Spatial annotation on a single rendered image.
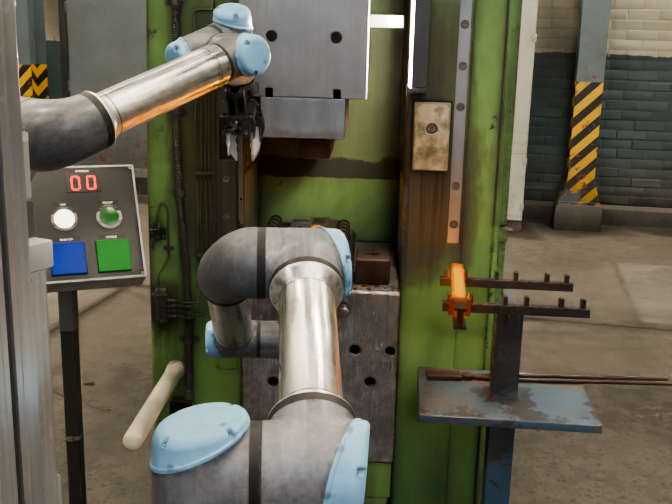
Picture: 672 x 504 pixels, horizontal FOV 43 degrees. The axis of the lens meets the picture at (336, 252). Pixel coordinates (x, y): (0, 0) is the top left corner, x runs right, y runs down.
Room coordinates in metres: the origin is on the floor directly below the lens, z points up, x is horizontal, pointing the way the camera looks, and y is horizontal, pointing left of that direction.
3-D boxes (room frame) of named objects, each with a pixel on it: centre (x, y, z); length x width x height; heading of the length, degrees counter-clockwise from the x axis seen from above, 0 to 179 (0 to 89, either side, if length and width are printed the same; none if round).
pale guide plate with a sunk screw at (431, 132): (2.18, -0.23, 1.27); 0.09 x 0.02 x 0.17; 88
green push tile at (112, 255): (1.92, 0.51, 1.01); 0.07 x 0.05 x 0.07; 113
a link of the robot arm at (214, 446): (0.96, 0.15, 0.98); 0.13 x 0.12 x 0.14; 94
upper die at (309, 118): (2.27, 0.08, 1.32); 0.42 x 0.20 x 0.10; 178
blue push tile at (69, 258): (1.88, 0.60, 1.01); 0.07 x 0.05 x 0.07; 113
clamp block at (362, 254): (2.12, -0.09, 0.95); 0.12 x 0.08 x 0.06; 178
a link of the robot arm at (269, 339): (1.67, 0.09, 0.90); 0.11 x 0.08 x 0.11; 94
